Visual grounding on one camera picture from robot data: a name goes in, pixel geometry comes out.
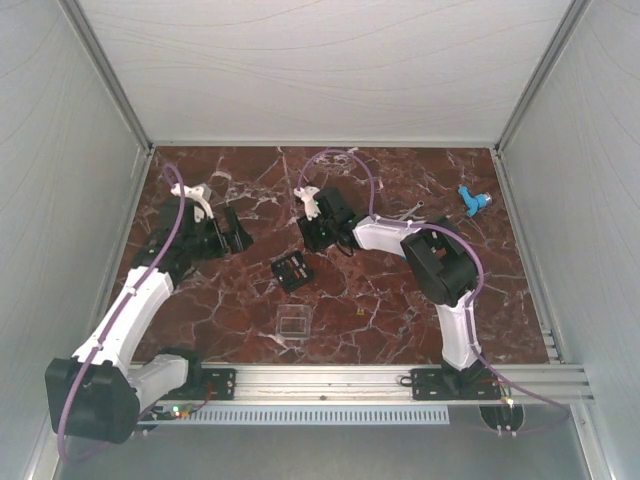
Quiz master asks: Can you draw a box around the grey slotted cable duct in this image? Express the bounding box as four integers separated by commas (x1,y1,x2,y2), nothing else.
141,404,450,426

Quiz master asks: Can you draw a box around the black fuse box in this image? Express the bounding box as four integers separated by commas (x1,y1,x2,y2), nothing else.
271,250,315,293

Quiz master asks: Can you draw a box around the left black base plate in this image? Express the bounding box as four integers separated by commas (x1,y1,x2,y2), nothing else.
161,368,237,402

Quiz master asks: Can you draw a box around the blue plastic fitting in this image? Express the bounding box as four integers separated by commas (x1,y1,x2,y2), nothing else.
458,186,493,217

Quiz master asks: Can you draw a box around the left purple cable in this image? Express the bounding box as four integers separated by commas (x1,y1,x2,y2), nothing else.
55,162,187,462

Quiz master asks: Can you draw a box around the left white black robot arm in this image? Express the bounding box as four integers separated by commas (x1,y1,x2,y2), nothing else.
45,197,253,444

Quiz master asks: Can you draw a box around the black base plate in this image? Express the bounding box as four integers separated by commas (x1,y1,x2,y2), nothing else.
399,368,502,401
161,368,237,402

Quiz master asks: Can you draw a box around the aluminium mounting rail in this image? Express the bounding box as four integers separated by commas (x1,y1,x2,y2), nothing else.
54,363,596,404

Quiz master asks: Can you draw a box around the clear plastic fuse box cover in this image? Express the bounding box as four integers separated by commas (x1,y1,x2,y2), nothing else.
276,304,313,340

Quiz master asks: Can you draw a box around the silver wrench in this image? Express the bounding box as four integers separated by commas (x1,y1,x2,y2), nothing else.
397,201,424,222

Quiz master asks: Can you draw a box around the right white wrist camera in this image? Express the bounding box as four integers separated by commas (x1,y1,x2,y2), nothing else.
294,185,321,221

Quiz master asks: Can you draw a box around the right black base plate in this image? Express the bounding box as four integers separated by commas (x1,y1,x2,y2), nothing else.
399,368,502,401

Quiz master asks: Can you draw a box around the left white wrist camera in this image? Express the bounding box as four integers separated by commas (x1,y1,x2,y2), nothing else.
170,184,214,223

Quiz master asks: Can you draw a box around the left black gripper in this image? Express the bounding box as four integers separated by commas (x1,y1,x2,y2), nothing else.
186,206,255,261

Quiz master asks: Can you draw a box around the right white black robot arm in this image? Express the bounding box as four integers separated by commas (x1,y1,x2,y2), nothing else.
294,186,484,398

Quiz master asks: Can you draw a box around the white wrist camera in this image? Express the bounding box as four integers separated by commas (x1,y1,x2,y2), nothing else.
294,185,321,221
170,184,214,223

